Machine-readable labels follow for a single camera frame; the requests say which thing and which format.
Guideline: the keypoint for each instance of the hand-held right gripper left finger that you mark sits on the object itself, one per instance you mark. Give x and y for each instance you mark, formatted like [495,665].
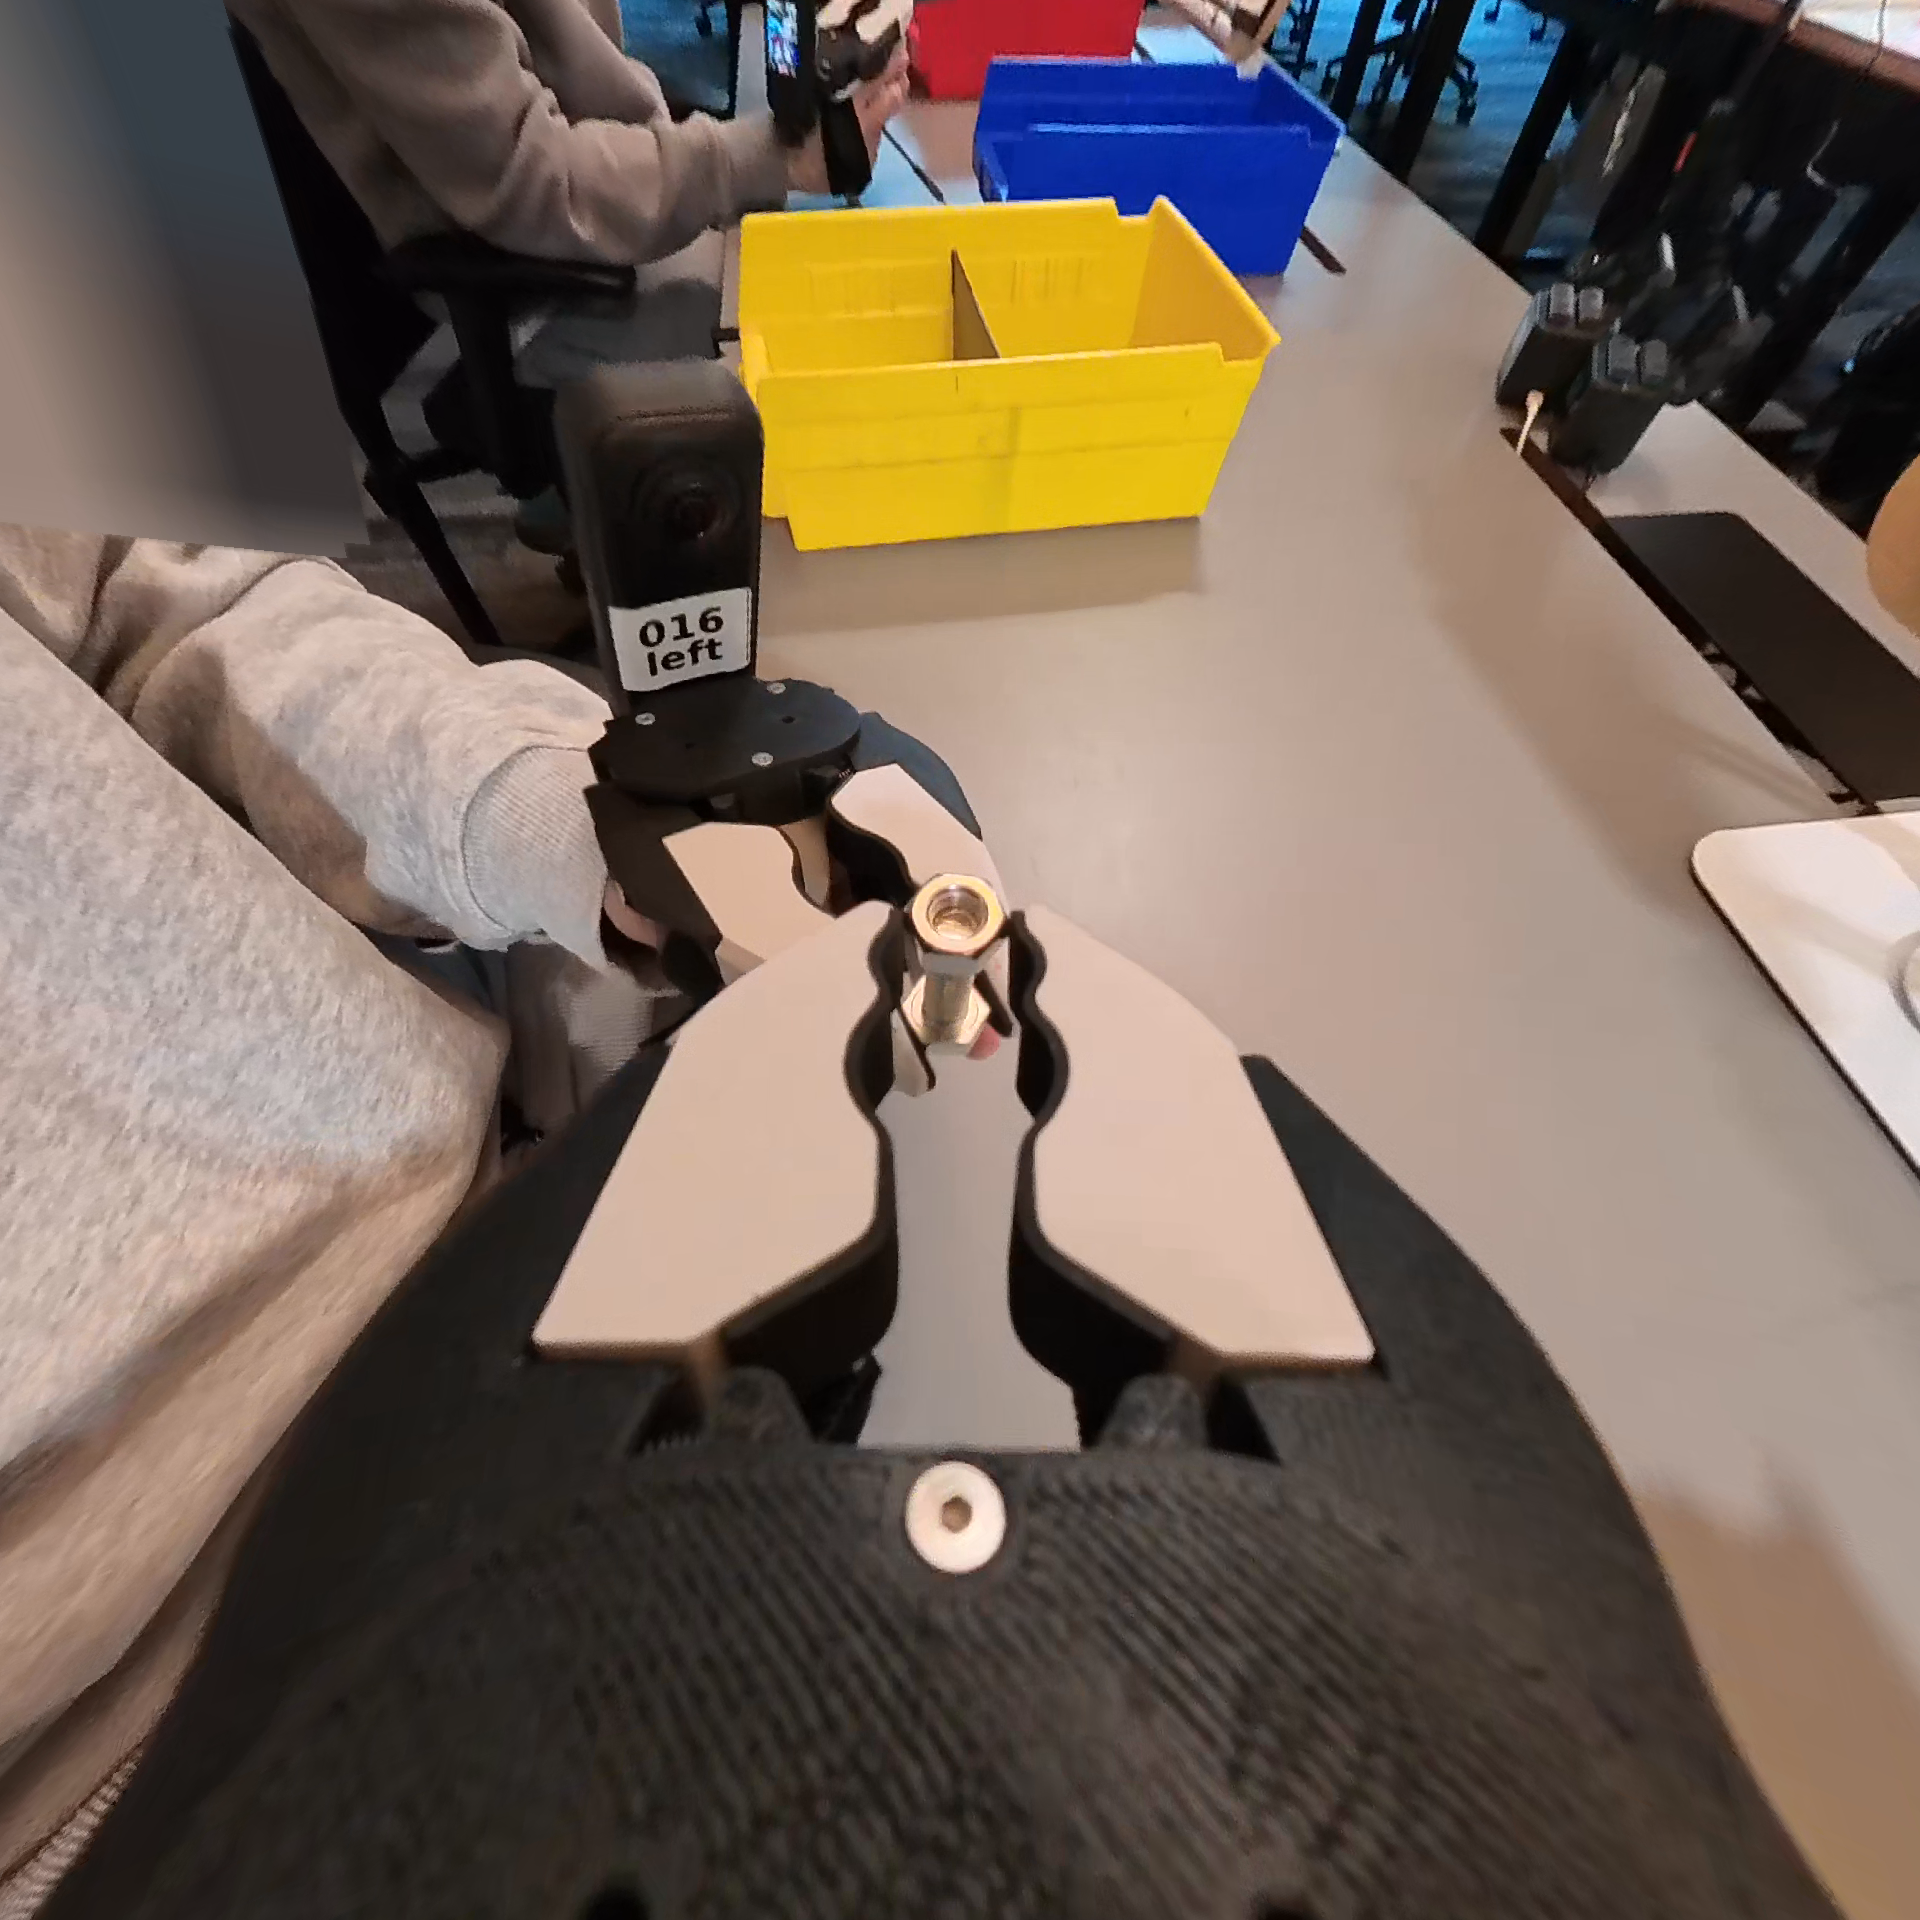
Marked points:
[734,1170]

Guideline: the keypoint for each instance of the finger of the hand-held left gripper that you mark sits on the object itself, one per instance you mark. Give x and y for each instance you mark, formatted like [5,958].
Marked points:
[734,884]
[923,826]

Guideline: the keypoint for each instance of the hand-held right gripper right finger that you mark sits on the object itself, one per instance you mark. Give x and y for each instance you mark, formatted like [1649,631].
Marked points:
[1186,1185]

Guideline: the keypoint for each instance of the steel hex bolt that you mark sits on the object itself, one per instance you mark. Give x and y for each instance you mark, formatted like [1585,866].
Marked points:
[943,1020]

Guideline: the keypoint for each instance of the person's left forearm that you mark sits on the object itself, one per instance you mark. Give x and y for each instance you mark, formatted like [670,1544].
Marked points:
[300,721]

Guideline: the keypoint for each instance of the grey desk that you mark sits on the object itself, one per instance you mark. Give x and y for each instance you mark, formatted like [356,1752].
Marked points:
[1350,751]

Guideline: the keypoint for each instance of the black desk mat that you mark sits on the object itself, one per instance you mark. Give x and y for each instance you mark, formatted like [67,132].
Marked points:
[1770,646]

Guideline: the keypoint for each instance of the yellow divided plastic bin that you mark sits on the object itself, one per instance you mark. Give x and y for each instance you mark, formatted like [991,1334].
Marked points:
[991,451]

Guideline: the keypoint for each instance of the person's grey sweatshirt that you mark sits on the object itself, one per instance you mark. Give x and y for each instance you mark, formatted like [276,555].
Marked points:
[182,1201]

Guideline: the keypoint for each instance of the blue plastic bin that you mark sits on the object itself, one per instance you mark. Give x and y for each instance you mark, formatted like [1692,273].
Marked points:
[1156,194]

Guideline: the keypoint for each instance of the red plastic bin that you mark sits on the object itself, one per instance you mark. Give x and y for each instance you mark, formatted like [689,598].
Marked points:
[1021,44]

